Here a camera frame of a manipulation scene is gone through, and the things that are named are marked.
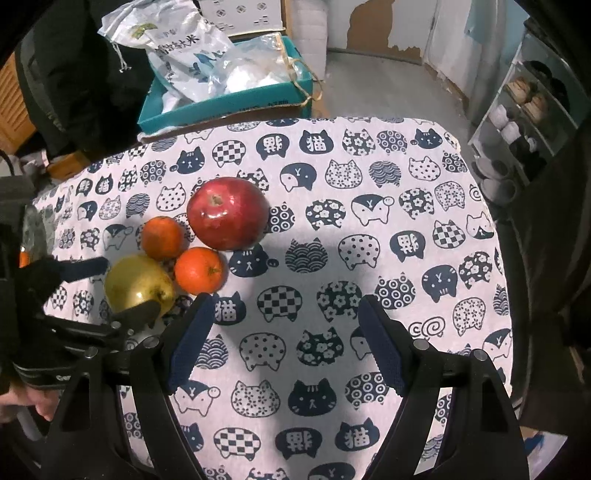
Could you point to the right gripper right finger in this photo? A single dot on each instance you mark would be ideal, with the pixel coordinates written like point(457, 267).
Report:
point(409, 368)

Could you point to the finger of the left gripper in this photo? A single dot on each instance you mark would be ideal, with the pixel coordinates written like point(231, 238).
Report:
point(44, 276)
point(138, 317)

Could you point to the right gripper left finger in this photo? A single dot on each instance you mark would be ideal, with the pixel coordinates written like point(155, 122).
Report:
point(158, 366)

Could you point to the small tangerine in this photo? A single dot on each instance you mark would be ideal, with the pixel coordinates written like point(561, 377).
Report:
point(199, 270)
point(162, 238)

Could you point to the small tangerine top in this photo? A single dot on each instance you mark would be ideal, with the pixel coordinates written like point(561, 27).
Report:
point(162, 238)

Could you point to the red apple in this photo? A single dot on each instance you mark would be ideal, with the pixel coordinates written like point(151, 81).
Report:
point(228, 214)

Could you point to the large orange front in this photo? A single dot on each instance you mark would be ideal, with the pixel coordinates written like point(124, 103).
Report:
point(24, 258)

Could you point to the person's left hand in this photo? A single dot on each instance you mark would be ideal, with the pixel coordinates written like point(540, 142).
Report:
point(17, 395)

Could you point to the green glass bowl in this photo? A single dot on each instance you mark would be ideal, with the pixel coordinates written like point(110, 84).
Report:
point(34, 240)

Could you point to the wooden drawer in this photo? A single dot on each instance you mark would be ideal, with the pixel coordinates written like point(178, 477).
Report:
point(67, 166)

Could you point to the cat pattern tablecloth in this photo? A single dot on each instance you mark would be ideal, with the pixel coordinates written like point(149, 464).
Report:
point(285, 386)

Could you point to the wooden louvered wardrobe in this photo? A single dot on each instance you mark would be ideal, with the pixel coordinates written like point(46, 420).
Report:
point(15, 125)

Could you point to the black hanging coat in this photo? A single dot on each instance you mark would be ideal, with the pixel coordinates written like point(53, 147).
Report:
point(81, 93)

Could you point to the white rice bag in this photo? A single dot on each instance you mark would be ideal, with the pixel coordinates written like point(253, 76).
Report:
point(181, 45)

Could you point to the teal cardboard box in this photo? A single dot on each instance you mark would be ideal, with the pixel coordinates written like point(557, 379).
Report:
point(273, 97)

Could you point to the clear plastic bag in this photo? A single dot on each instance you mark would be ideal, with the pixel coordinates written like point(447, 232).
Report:
point(251, 64)

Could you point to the white shoe rack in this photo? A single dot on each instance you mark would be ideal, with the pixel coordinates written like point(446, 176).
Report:
point(536, 110)

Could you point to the white door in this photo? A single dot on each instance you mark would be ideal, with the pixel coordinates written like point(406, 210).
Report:
point(451, 52)

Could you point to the white patterned storage box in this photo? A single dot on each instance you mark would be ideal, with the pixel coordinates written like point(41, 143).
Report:
point(241, 17)

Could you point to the silver vertical pipe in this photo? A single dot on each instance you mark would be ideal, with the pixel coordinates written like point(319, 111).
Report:
point(492, 16)

